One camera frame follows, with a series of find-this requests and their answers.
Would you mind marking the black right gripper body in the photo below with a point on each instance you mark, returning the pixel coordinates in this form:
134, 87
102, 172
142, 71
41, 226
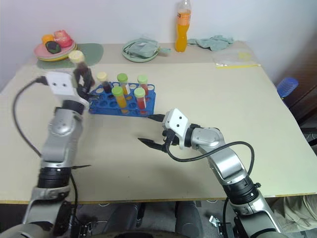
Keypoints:
171, 138

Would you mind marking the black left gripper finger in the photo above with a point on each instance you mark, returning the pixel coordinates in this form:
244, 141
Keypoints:
88, 80
77, 78

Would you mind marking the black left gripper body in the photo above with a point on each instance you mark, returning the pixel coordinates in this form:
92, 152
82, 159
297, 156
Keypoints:
83, 93

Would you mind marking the yellow-capped dark liquid test tube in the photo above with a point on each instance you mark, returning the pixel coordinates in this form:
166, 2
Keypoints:
76, 57
102, 76

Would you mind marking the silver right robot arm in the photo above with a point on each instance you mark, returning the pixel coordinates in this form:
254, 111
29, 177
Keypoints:
227, 158

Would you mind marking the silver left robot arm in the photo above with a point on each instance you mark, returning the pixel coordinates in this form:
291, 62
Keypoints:
59, 138

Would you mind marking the blue test tube rack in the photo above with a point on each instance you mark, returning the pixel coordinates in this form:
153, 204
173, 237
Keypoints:
106, 105

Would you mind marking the green-capped red liquid test tube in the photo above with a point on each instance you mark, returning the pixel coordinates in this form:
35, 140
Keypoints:
142, 79
139, 92

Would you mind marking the green-capped orange liquid test tube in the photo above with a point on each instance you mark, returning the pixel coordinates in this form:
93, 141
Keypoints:
117, 91
122, 78

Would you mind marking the green placemat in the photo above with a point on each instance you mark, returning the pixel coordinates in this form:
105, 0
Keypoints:
92, 53

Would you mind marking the yellow-green plate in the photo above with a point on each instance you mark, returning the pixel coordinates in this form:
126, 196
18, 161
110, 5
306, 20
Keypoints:
53, 59

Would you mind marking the black and green toy food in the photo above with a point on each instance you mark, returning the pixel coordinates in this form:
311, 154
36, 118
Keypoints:
52, 47

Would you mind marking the pink toy food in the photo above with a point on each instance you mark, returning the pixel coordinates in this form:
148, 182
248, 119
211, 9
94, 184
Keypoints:
63, 38

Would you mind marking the pink plate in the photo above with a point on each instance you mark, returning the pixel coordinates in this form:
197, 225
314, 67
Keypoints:
40, 52

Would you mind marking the pale green round plate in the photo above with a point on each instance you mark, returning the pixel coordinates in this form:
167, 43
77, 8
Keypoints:
128, 58

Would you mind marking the orange toy food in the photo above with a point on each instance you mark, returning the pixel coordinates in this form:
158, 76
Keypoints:
47, 38

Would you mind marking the pale green fabric pouch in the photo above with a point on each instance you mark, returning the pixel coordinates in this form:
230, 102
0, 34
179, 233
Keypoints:
141, 48

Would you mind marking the dark rounded shape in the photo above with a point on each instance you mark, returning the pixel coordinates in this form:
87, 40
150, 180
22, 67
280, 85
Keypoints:
188, 218

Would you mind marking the orange soda plastic bottle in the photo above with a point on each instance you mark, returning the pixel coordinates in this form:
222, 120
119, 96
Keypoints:
182, 34

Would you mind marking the teal crumpled cloth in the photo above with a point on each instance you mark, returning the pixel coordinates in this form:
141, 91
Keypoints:
213, 42

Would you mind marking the clear plastic zip bag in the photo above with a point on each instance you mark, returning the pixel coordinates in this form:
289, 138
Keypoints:
235, 58

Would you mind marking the blue ribbed plastic object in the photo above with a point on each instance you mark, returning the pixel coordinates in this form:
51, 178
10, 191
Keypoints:
287, 86

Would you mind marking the beige crumpled fabric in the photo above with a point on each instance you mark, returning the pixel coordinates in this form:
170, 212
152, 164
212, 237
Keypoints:
297, 213

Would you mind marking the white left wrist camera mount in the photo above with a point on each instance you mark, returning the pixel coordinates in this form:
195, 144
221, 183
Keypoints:
60, 83

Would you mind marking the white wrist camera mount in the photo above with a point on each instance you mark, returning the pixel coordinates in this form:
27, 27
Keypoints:
177, 120
60, 83

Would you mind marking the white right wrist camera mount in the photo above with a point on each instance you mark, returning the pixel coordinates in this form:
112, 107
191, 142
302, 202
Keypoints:
177, 120

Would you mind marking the small metal bracket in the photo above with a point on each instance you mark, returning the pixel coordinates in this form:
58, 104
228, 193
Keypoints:
215, 221

